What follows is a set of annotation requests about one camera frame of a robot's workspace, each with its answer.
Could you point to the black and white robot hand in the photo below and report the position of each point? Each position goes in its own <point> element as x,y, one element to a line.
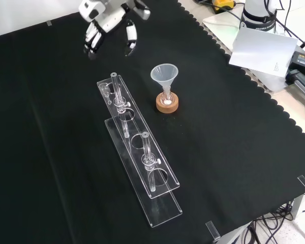
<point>109,21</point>

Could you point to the clear plastic funnel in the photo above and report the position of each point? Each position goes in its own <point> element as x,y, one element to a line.
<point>164,73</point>

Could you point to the round-bottom glass flask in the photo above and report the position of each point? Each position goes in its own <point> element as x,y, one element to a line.
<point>167,99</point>

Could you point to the clear acrylic funnel stand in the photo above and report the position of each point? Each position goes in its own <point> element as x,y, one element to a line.
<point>142,150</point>

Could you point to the yellow stop button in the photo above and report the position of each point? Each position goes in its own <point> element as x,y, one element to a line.
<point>223,3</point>

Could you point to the black bench cloth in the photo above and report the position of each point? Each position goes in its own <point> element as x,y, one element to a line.
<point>66,139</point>

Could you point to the pale board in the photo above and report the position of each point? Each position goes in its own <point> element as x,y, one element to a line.
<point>264,53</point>

